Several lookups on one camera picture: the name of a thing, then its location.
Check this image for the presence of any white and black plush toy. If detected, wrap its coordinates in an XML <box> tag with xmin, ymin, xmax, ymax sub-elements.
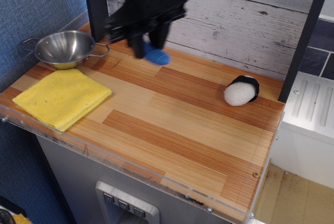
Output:
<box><xmin>224</xmin><ymin>75</ymin><xmax>260</xmax><ymax>107</ymax></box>

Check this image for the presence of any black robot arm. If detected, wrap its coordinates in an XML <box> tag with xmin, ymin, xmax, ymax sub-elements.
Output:
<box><xmin>106</xmin><ymin>0</ymin><xmax>187</xmax><ymax>65</ymax></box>

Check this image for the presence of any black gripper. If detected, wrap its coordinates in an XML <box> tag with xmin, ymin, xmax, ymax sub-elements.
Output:
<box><xmin>106</xmin><ymin>0</ymin><xmax>188</xmax><ymax>58</ymax></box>

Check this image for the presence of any dark left vertical post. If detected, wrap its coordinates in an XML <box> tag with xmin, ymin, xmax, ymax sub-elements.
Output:
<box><xmin>86</xmin><ymin>0</ymin><xmax>109</xmax><ymax>42</ymax></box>

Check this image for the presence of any stainless steel bowl with handles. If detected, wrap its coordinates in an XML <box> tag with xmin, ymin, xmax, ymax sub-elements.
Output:
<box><xmin>22</xmin><ymin>30</ymin><xmax>110</xmax><ymax>70</ymax></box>

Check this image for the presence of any clear acrylic table edge guard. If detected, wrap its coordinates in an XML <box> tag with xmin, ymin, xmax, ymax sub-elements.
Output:
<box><xmin>0</xmin><ymin>103</ymin><xmax>285</xmax><ymax>222</ymax></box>

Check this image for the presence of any yellow folded towel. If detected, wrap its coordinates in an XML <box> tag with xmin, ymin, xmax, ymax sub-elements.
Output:
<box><xmin>13</xmin><ymin>69</ymin><xmax>112</xmax><ymax>132</ymax></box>

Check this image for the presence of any dark right vertical post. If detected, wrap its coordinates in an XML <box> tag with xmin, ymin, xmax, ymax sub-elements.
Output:
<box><xmin>278</xmin><ymin>0</ymin><xmax>325</xmax><ymax>102</ymax></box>

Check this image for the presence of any blue handled metal fork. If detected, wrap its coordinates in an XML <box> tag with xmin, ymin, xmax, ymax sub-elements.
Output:
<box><xmin>144</xmin><ymin>42</ymin><xmax>171</xmax><ymax>66</ymax></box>

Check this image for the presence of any dark vertical post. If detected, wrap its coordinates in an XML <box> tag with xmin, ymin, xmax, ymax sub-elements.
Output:
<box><xmin>86</xmin><ymin>0</ymin><xmax>109</xmax><ymax>42</ymax></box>
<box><xmin>278</xmin><ymin>0</ymin><xmax>325</xmax><ymax>102</ymax></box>

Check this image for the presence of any yellow object at bottom corner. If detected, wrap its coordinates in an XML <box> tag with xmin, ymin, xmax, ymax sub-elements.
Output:
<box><xmin>9</xmin><ymin>214</ymin><xmax>32</xmax><ymax>224</ymax></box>

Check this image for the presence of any silver dispenser button panel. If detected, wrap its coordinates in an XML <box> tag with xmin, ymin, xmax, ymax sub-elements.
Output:
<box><xmin>96</xmin><ymin>181</ymin><xmax>160</xmax><ymax>223</ymax></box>

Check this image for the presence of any white ridged side unit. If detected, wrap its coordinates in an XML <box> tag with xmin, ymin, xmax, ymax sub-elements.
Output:
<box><xmin>271</xmin><ymin>72</ymin><xmax>333</xmax><ymax>188</ymax></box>

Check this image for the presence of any grey toy fridge cabinet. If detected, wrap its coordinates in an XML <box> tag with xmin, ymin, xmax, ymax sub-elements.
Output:
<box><xmin>38</xmin><ymin>135</ymin><xmax>252</xmax><ymax>223</ymax></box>

